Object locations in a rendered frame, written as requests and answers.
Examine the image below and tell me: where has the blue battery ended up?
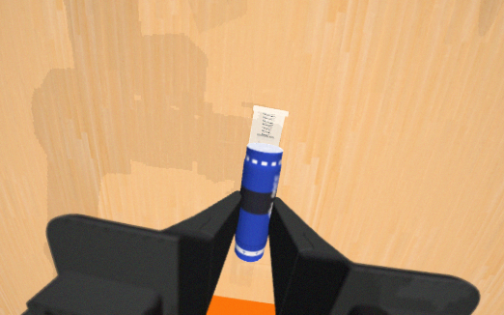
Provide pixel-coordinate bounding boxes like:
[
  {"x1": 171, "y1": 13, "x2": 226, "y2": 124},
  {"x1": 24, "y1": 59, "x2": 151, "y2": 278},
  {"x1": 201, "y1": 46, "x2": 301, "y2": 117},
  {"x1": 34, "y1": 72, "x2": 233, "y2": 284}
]
[{"x1": 234, "y1": 143, "x2": 284, "y2": 262}]

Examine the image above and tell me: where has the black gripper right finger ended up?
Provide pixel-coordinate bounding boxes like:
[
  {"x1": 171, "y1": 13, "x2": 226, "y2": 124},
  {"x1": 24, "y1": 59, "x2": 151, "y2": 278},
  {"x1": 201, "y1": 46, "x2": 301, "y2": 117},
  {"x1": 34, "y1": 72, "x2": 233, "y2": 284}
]
[{"x1": 268, "y1": 197, "x2": 481, "y2": 315}]

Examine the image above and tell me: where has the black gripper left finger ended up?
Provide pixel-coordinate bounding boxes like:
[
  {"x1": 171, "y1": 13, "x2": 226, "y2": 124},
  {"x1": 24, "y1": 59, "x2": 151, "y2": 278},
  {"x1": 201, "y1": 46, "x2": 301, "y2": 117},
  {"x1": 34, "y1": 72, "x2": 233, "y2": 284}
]
[{"x1": 45, "y1": 190, "x2": 241, "y2": 315}]

